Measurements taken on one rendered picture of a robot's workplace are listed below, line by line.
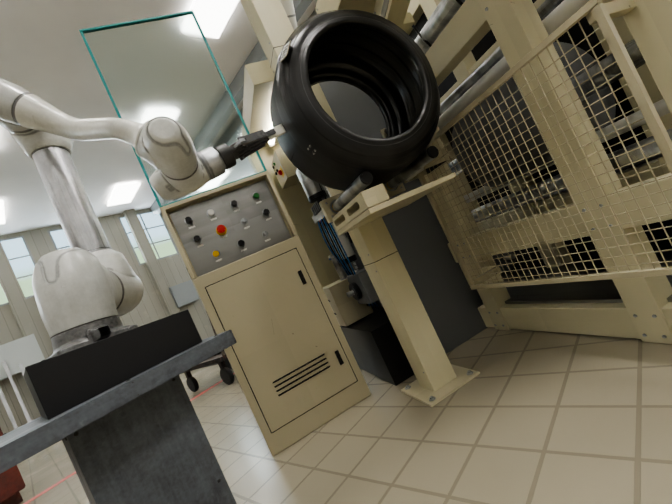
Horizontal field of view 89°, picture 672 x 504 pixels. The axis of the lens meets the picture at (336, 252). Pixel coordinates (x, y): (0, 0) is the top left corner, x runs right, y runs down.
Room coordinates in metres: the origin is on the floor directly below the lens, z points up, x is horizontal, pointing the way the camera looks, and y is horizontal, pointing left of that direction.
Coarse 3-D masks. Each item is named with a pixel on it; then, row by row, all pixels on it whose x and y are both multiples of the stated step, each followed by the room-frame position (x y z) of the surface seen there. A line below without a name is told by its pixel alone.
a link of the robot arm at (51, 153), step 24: (24, 144) 1.07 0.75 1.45; (48, 144) 1.09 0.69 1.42; (72, 144) 1.23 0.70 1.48; (48, 168) 1.08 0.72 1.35; (72, 168) 1.12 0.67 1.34; (48, 192) 1.09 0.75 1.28; (72, 192) 1.09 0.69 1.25; (72, 216) 1.08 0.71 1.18; (96, 216) 1.14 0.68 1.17; (72, 240) 1.07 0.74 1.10; (96, 240) 1.10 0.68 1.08; (120, 264) 1.10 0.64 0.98; (120, 312) 1.07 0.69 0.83
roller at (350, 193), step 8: (360, 176) 1.11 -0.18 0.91; (368, 176) 1.12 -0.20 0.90; (352, 184) 1.18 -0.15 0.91; (360, 184) 1.13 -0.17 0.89; (368, 184) 1.12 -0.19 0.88; (344, 192) 1.27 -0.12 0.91; (352, 192) 1.21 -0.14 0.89; (336, 200) 1.37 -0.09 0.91; (344, 200) 1.30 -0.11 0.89; (336, 208) 1.40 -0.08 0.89
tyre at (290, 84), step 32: (320, 32) 1.09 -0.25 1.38; (352, 32) 1.27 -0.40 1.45; (384, 32) 1.17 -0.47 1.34; (288, 64) 1.06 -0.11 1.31; (320, 64) 1.38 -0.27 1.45; (352, 64) 1.42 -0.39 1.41; (384, 64) 1.39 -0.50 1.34; (416, 64) 1.19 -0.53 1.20; (288, 96) 1.06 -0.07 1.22; (384, 96) 1.46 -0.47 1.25; (416, 96) 1.36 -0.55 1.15; (288, 128) 1.11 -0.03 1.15; (320, 128) 1.05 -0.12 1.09; (416, 128) 1.14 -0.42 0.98; (320, 160) 1.12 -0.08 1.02; (352, 160) 1.09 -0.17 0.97; (384, 160) 1.12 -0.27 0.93
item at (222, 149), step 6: (222, 144) 1.05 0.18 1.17; (234, 144) 1.05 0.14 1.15; (222, 150) 1.04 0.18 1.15; (228, 150) 1.04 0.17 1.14; (234, 150) 1.05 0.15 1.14; (240, 150) 1.07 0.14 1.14; (222, 156) 1.04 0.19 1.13; (228, 156) 1.05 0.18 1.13; (234, 156) 1.09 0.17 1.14; (228, 162) 1.05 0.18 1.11; (234, 162) 1.07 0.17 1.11; (228, 168) 1.08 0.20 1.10
